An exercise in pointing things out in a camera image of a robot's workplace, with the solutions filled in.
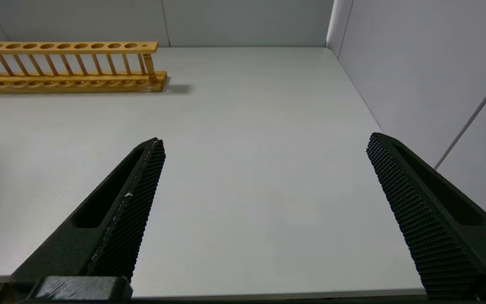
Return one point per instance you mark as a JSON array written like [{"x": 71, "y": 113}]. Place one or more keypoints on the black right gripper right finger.
[{"x": 437, "y": 219}]

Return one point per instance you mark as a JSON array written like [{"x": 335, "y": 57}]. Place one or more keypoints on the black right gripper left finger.
[{"x": 116, "y": 219}]

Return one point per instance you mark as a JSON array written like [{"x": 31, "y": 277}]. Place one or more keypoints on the wooden test tube rack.
[{"x": 70, "y": 82}]

